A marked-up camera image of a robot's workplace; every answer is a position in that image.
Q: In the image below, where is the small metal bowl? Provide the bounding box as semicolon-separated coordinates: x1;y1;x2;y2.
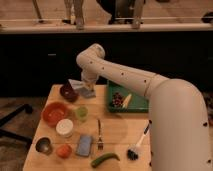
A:
35;137;53;155

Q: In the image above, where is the black chair base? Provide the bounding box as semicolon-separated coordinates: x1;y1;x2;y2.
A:
0;104;33;149

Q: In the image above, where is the yellow corn toy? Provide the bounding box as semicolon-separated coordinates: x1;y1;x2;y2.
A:
122;94;132;108

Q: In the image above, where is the green plastic tray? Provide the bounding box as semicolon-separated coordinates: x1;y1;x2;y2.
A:
106;81;148;113

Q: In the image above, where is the green pepper toy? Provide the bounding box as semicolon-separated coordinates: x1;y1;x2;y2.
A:
90;153;120;168

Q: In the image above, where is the orange fruit toy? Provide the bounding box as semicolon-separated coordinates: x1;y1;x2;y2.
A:
56;144;72;159

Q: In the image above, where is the black white dish brush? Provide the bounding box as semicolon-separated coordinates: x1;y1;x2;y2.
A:
127;126;149;161

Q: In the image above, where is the orange bowl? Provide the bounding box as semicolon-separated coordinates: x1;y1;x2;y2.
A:
41;102;68;127

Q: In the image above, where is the purple bowl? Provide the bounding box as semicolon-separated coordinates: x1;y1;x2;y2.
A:
60;83;78;102

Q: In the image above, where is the white round container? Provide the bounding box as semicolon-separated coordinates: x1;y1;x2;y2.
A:
56;119;73;137

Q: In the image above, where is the green plastic cup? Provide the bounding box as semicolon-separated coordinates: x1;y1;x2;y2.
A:
74;106;88;122

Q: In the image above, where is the grey-blue towel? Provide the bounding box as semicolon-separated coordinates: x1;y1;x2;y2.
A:
69;79;96;98

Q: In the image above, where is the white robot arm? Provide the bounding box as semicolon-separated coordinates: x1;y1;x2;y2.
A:
76;43;213;171

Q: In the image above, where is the blue sponge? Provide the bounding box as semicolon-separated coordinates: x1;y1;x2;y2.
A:
76;135;93;157

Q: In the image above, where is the metal fork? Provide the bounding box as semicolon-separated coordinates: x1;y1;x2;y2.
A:
97;119;103;150

